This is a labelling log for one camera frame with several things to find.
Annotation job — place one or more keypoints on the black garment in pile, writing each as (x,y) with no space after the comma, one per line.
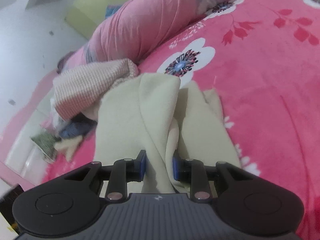
(81,118)

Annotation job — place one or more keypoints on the pink grey rolled quilt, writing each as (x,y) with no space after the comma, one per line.
(136,29)

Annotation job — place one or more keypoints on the cream fleece garment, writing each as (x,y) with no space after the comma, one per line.
(154,113)

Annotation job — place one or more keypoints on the green patterned cloth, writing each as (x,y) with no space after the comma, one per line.
(45,142)

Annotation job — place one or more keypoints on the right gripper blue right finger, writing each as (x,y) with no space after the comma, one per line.
(192,172)

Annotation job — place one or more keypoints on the blue denim jeans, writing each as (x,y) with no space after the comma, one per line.
(77,128)

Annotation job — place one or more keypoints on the pink checked knit garment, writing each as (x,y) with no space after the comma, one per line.
(109,74)

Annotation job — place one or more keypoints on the yellow green cabinet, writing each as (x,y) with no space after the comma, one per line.
(85,15)

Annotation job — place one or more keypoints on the beige cloth on pile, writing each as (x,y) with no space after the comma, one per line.
(68,146)

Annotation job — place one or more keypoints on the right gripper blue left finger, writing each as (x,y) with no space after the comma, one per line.
(122,172)

